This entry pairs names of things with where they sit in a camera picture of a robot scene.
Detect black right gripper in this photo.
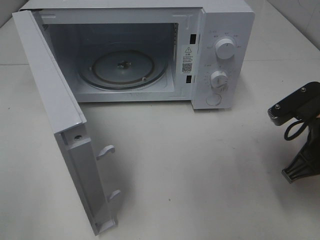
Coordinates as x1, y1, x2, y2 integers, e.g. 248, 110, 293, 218
282, 95, 320, 183

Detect white round door button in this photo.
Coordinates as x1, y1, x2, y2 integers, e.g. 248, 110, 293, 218
205, 93, 222, 106

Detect white timer knob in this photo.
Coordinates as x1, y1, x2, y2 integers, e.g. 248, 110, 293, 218
210, 70, 228, 89

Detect white microwave door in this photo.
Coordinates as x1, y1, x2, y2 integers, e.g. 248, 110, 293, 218
12, 10, 119, 235

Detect white upper power knob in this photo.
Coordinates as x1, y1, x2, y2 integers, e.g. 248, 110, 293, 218
215, 37, 236, 60

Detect white microwave oven body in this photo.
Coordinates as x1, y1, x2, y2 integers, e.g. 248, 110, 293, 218
18, 0, 255, 110

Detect glass microwave turntable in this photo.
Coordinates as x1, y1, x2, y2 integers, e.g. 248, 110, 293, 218
77, 49, 169, 91

